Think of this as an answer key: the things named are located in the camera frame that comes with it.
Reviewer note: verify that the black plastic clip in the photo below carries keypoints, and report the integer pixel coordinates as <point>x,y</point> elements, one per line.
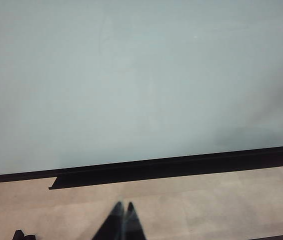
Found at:
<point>19,236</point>

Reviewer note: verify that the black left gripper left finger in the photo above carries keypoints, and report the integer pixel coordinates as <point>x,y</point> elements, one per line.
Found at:
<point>111,227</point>

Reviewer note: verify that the black edge strip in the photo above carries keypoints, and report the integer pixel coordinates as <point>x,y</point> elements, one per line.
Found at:
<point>281,237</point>

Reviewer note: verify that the black table edge rail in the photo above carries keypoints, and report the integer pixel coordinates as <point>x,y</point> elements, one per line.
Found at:
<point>156,173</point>

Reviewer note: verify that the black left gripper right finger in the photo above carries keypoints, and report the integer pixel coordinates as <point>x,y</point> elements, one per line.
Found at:
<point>132,227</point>

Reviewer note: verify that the white whiteboard with black frame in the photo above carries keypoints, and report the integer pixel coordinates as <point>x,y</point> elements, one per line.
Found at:
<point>106,87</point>

